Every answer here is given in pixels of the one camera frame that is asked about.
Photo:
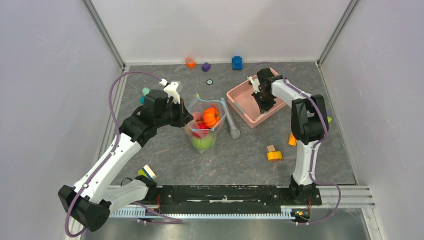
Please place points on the pink toy peach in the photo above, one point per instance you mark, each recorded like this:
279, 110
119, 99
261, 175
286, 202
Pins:
197, 116

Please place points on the pink plastic basket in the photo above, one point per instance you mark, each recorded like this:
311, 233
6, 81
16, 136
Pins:
241, 100

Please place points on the clear zip top bag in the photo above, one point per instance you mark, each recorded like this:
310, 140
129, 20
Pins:
199, 104

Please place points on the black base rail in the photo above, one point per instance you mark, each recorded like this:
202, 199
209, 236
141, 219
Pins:
228, 199

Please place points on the red toy apple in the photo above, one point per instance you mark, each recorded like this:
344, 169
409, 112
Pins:
200, 130

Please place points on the yellow toy brick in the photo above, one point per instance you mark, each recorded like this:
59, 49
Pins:
274, 156

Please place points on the small wooden cube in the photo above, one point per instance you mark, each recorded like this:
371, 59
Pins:
270, 148

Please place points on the mint green toy microphone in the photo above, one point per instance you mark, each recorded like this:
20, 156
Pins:
145, 91

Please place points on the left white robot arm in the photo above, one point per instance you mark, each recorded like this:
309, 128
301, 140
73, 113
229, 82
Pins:
89, 201

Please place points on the orange toy pumpkin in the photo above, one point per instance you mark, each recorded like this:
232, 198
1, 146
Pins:
211, 117

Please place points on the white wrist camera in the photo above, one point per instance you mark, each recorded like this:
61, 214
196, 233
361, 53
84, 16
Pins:
173, 89
255, 83

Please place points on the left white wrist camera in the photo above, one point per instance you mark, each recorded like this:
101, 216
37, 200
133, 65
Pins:
173, 89

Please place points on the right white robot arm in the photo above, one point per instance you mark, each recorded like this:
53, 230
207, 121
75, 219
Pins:
308, 123

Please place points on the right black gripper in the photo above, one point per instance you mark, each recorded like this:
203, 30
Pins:
264, 108

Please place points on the white blue green block stack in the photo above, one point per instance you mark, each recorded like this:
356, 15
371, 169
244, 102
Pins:
147, 172

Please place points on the green toy cabbage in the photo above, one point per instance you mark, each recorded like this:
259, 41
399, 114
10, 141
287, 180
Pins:
205, 143

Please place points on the purple toy cube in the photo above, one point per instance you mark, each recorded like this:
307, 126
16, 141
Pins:
206, 67

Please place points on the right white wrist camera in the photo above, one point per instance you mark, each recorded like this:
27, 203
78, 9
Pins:
255, 83

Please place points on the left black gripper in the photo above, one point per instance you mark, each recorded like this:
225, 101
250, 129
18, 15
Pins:
184, 115

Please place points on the grey toy microphone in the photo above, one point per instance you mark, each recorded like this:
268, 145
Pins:
233, 129

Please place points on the orange toy brick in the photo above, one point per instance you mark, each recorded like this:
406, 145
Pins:
292, 141

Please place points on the blue toy car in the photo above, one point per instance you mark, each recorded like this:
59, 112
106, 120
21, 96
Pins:
237, 63

